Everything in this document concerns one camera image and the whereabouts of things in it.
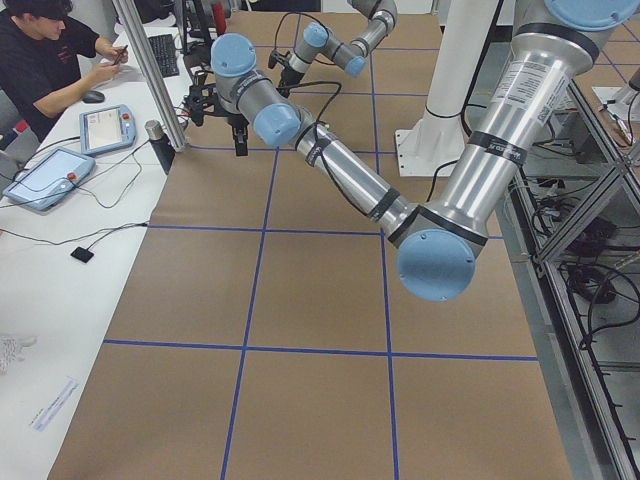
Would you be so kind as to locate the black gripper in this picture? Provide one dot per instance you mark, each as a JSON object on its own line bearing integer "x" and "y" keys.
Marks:
{"x": 286, "y": 76}
{"x": 235, "y": 120}

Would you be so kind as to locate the aluminium frame post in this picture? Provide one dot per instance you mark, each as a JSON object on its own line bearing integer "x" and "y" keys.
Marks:
{"x": 128, "y": 15}

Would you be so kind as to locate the far teach pendant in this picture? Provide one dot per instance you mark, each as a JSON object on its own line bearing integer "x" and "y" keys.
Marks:
{"x": 105, "y": 130}

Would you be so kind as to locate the teach pendant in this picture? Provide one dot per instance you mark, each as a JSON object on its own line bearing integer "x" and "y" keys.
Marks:
{"x": 105, "y": 130}
{"x": 50, "y": 180}

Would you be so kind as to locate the aluminium frame rack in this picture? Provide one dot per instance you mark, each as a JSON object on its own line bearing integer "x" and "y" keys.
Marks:
{"x": 576, "y": 205}

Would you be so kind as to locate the black keyboard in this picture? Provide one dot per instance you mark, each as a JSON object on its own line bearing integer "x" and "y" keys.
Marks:
{"x": 164, "y": 52}

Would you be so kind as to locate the small black puck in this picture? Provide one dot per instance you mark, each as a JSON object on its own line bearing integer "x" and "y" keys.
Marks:
{"x": 81, "y": 254}

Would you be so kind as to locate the seated person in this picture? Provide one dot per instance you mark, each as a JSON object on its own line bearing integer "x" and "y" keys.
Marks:
{"x": 50, "y": 61}

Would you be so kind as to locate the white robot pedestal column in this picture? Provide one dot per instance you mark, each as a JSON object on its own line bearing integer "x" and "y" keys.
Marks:
{"x": 438, "y": 138}

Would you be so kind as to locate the near teach pendant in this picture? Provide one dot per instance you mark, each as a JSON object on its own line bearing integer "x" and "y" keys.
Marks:
{"x": 50, "y": 180}

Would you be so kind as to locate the computer mouse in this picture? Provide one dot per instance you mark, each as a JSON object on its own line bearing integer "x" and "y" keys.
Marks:
{"x": 93, "y": 97}

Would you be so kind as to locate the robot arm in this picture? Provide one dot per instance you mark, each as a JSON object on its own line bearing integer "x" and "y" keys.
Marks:
{"x": 318, "y": 39}
{"x": 438, "y": 242}

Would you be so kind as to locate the brown paper table mat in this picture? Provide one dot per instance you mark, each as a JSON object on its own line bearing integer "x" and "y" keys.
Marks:
{"x": 263, "y": 333}

